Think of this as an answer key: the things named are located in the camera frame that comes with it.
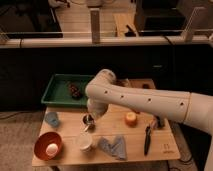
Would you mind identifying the purple bowl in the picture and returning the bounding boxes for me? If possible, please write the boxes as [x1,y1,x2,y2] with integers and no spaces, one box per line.
[116,79,131,87]

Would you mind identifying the red bowl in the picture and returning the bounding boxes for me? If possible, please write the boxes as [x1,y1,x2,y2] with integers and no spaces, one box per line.
[34,132,62,161]

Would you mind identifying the white paper cup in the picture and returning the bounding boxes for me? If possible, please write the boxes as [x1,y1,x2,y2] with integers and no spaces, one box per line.
[76,132,93,152]

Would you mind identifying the small metal cup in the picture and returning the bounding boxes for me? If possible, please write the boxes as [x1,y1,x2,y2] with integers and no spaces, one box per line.
[83,114,95,130]

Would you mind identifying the blue grey cloth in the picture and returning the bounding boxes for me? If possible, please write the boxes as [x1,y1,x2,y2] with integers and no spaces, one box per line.
[97,135,127,160]

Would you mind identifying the orange round fruit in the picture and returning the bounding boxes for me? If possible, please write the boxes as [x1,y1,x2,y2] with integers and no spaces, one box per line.
[124,112,137,126]

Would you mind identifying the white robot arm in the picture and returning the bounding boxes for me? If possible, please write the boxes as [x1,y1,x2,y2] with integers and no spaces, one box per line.
[85,69,213,171]

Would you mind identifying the green plastic tray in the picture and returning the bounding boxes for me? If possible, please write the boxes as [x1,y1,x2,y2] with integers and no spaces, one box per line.
[41,74,93,108]

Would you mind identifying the white egg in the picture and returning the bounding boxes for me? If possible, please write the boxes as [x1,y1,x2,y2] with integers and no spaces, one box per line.
[46,143,58,156]

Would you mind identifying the black handled knife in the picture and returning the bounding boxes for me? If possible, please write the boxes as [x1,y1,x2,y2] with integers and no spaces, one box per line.
[144,126,151,156]

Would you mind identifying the brown pine cone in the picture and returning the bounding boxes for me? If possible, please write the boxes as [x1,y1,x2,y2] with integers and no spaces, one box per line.
[68,84,82,99]

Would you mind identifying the small black block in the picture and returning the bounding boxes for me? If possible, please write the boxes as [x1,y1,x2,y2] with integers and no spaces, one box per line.
[142,84,150,89]

